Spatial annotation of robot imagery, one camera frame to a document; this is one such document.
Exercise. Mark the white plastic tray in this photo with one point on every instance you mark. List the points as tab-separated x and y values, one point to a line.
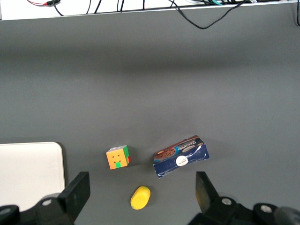
28	168

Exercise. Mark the colourful puzzle cube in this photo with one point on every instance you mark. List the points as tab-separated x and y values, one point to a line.
116	159

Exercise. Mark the yellow lemon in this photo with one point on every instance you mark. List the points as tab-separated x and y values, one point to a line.
140	198

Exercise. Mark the blue cookie box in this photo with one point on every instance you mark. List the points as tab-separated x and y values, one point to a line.
180	161

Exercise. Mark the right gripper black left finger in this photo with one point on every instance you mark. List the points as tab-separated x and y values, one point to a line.
75	197

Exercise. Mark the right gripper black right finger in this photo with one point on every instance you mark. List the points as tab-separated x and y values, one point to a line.
206	194

